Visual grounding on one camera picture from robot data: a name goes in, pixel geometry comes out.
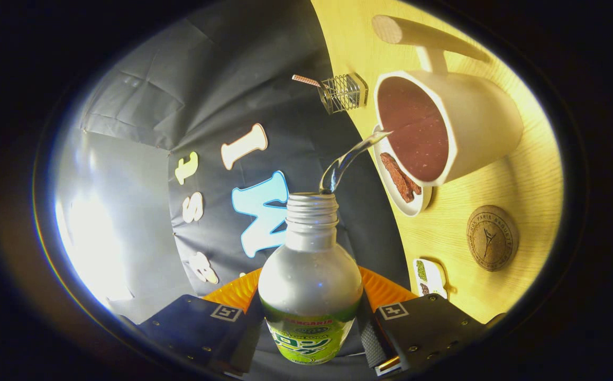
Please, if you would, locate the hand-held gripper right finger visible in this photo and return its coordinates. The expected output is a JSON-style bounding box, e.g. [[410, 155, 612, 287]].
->
[[358, 266, 489, 376]]

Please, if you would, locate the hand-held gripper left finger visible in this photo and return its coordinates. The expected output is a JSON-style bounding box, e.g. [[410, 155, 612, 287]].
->
[[140, 267, 264, 376]]

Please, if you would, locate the silver bottle with green label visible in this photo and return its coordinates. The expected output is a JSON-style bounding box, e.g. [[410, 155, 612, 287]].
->
[[258, 193, 364, 366]]

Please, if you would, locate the round cork coaster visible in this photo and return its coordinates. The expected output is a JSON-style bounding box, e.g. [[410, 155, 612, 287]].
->
[[466, 205, 519, 272]]

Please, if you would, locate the clear juice stream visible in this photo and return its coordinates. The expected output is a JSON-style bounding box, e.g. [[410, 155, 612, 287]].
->
[[319, 131, 391, 195]]

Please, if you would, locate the white cup with wooden handle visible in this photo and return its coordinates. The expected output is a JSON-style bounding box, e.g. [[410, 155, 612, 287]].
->
[[372, 15, 525, 187]]

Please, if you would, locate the white divided dish with beans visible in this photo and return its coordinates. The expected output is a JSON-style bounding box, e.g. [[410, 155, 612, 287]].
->
[[414, 258, 449, 300]]

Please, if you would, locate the wooden table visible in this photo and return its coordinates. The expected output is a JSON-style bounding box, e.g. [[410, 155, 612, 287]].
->
[[310, 0, 565, 324]]

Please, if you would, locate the white round plate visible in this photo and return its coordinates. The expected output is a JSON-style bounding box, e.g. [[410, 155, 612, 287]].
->
[[372, 125, 434, 217]]

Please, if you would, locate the brown meat patty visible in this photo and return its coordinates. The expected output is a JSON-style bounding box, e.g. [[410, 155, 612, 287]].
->
[[380, 152, 422, 203]]

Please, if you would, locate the wire mesh holder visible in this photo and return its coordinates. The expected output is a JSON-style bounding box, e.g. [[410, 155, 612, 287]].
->
[[318, 73, 369, 115]]

